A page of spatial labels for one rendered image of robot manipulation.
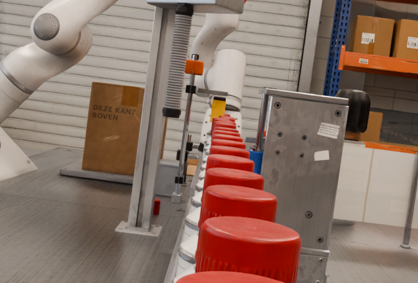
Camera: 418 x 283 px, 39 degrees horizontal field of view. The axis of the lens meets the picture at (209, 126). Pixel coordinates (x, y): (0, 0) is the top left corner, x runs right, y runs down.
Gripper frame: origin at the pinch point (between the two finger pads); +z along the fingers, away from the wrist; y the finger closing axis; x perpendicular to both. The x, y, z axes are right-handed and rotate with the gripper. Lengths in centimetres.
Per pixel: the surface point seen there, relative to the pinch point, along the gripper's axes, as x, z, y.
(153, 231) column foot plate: -23.0, 20.1, -11.5
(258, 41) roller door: 363, -210, 27
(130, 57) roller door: 381, -185, -91
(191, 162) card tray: 90, -22, -10
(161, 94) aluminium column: -33.0, -6.2, -13.3
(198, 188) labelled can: -93, 23, -2
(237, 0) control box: -47, -22, -1
